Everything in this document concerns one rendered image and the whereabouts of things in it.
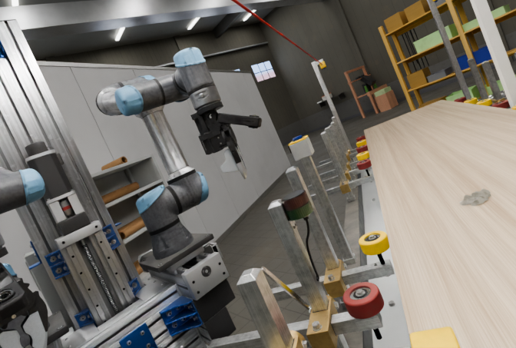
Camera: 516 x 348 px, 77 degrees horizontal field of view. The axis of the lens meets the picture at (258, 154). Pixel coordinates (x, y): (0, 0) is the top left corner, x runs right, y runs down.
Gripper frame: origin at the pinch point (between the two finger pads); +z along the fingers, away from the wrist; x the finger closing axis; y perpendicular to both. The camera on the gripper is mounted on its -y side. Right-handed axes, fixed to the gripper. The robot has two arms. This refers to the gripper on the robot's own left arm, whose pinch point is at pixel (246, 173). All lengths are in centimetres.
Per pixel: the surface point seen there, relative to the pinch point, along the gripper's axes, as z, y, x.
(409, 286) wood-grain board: 31.7, -24.2, 21.5
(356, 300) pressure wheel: 31.3, -13.3, 20.4
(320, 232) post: 26.4, -12.5, -10.8
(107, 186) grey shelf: -17, 173, -250
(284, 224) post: 12.8, -5.1, 13.1
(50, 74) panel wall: -146, 177, -248
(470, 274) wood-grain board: 32, -35, 25
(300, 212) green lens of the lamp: 10.9, -9.6, 15.6
